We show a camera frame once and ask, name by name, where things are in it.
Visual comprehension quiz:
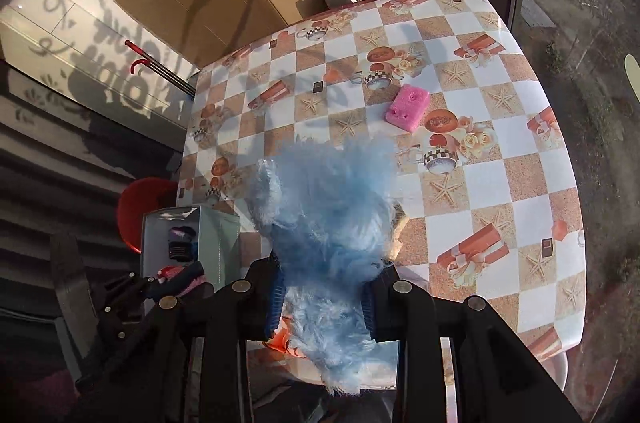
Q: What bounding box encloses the light blue fluffy plush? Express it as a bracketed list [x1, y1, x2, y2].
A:
[245, 137, 398, 395]

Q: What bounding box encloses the red plastic stool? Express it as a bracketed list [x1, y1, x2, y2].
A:
[116, 177, 178, 254]

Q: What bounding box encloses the purple knitted hat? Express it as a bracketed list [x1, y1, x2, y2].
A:
[168, 226, 198, 261]

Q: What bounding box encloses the pink foam sponge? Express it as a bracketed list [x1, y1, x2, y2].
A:
[384, 84, 431, 132]

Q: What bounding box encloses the grey white storage box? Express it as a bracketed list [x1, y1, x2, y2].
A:
[141, 205, 241, 290]

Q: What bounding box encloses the patterned checkered tablecloth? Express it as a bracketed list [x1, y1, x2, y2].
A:
[177, 0, 586, 360]

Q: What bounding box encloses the red handled mop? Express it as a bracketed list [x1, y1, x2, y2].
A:
[124, 39, 195, 99]

